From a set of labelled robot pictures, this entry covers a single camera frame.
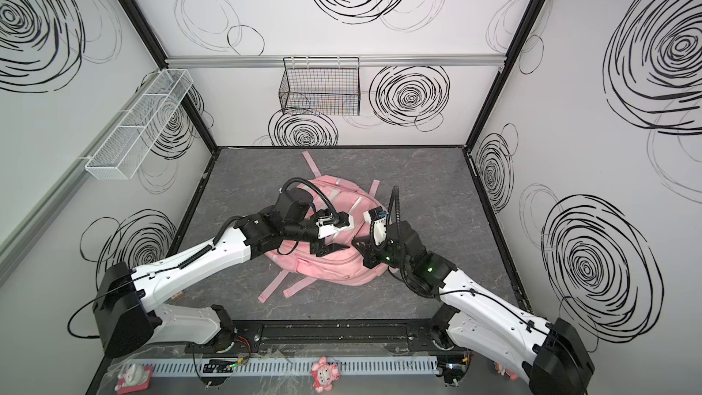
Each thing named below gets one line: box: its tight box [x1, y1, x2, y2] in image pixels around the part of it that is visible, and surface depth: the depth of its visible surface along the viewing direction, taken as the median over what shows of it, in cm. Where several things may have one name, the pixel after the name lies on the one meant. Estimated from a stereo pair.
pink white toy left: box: [114, 363, 153, 395], surface depth 64 cm
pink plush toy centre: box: [310, 355, 341, 394], surface depth 67 cm
